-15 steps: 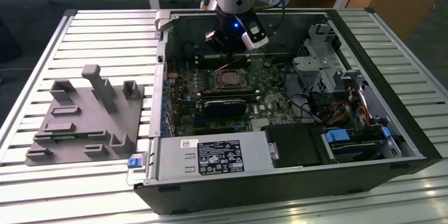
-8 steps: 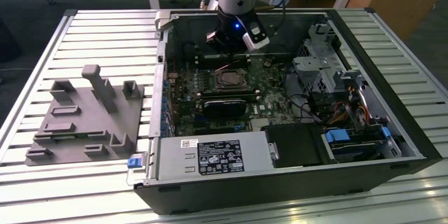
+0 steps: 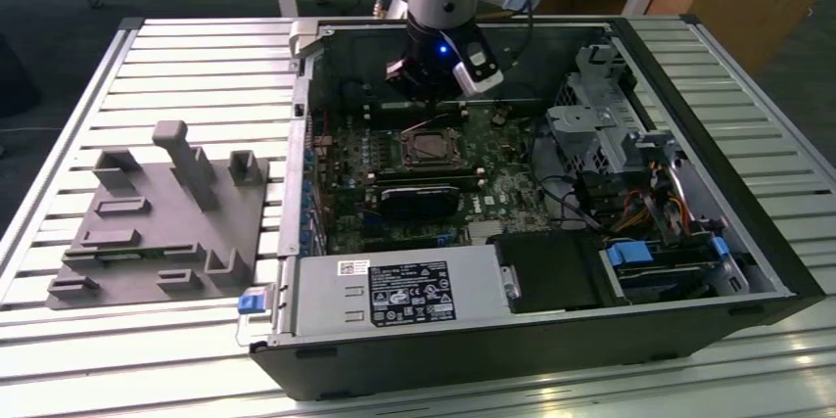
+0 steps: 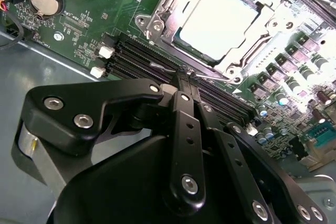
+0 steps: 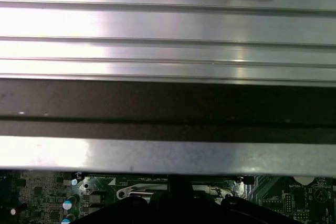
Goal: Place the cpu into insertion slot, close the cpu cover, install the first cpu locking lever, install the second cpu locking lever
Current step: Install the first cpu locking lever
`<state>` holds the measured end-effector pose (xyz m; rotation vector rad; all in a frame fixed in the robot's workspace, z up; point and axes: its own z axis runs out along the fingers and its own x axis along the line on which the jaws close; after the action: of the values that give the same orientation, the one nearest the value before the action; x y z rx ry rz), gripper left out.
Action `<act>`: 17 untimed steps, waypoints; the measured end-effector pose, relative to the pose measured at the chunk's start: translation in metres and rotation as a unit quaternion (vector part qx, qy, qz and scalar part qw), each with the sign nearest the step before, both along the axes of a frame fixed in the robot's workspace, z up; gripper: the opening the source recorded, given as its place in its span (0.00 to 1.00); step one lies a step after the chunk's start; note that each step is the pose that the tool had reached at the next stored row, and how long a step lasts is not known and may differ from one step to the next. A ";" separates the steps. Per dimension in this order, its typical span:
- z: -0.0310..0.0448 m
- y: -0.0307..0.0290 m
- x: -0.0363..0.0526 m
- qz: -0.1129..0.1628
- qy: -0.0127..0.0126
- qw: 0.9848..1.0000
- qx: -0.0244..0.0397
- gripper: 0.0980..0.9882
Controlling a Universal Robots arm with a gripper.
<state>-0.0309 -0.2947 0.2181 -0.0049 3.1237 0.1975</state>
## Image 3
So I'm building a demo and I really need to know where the metal socket cover frame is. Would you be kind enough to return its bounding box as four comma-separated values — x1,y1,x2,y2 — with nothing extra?
398,129,469,167

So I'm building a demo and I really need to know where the black RAM slot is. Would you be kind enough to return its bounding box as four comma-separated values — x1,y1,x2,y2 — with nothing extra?
374,177,482,191
372,100,429,115
374,168,482,180

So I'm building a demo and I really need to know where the CPU socket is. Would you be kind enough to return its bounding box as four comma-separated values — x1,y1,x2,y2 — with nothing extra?
394,127,473,168

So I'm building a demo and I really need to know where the grey case foot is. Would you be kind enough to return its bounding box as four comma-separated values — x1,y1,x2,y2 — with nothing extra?
286,20,322,55

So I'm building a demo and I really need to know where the green motherboard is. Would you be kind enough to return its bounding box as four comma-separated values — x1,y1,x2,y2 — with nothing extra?
305,109,556,255

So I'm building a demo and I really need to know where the metal drive cage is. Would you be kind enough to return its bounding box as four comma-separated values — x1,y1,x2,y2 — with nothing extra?
545,43,690,177

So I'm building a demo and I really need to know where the black graphics card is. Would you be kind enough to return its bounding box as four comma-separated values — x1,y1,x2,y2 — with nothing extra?
374,182,466,222

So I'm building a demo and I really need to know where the silver chipset heatsink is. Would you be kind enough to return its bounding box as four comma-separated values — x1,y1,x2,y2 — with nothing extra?
468,220,509,239

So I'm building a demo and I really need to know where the black plastic shroud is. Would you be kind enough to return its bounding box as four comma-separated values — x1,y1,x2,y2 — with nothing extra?
486,230,618,315

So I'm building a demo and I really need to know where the blue disk carrier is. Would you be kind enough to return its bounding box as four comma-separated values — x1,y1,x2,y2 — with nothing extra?
604,238,654,270

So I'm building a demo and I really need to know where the grey power supply unit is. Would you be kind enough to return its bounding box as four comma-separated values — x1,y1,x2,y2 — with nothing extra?
286,244,521,344

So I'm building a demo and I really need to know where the grey parts rack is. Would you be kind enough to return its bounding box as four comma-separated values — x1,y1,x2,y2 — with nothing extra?
44,118,273,312

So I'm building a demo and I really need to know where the blue case latch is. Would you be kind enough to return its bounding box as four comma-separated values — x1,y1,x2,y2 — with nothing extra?
237,288,274,315

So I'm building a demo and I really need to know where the black hard disk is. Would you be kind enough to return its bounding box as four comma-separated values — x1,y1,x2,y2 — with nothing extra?
612,249,717,300

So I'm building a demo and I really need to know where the black PC case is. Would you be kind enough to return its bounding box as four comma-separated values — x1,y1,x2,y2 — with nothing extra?
245,14,829,402

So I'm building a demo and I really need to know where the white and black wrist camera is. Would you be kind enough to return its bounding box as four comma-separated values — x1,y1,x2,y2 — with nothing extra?
452,43,505,96

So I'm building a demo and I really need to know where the black cable bundle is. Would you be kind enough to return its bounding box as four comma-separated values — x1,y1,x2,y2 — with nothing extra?
529,170,618,233

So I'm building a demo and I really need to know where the yellow and orange wire bundle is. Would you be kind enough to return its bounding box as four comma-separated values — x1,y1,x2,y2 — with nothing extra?
618,190,694,236

